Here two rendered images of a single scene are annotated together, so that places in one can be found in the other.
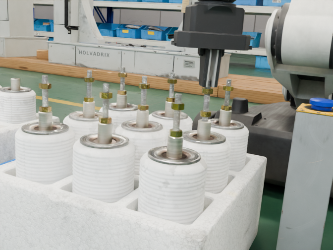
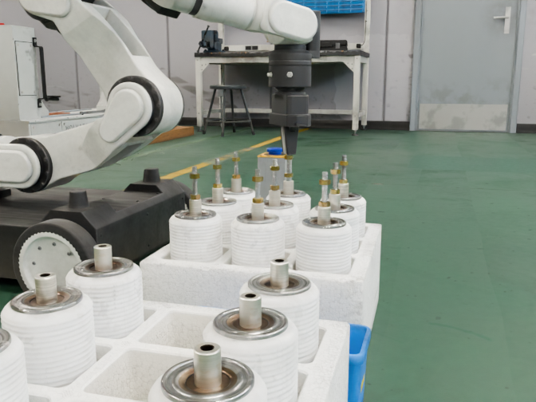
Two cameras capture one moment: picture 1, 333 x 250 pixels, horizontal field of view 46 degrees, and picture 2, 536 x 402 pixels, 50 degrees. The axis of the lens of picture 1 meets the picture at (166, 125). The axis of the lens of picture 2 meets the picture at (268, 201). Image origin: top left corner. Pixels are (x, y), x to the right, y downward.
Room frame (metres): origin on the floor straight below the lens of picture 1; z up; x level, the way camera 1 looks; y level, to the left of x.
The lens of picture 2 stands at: (0.88, 1.13, 0.49)
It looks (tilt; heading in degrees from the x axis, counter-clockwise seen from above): 12 degrees down; 260
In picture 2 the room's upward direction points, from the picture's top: straight up
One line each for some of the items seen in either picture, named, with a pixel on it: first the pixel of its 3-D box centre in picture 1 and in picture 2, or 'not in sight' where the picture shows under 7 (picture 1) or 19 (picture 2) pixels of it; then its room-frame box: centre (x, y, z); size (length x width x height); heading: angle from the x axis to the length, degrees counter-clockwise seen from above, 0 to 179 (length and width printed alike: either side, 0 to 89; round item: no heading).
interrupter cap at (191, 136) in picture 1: (203, 137); (288, 194); (0.63, -0.06, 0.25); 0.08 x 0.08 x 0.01
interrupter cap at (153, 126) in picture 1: (141, 126); (274, 205); (0.68, 0.04, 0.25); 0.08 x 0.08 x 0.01
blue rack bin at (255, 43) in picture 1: (244, 39); not in sight; (5.56, -1.00, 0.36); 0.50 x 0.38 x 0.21; 155
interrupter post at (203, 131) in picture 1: (203, 130); (288, 187); (0.63, -0.06, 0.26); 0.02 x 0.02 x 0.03
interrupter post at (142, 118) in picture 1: (142, 119); (274, 199); (0.68, 0.04, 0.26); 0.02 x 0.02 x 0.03
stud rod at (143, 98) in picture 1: (143, 97); (274, 178); (0.68, 0.04, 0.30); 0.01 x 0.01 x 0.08
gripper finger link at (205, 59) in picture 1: (202, 67); (292, 139); (0.63, -0.05, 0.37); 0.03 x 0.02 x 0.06; 14
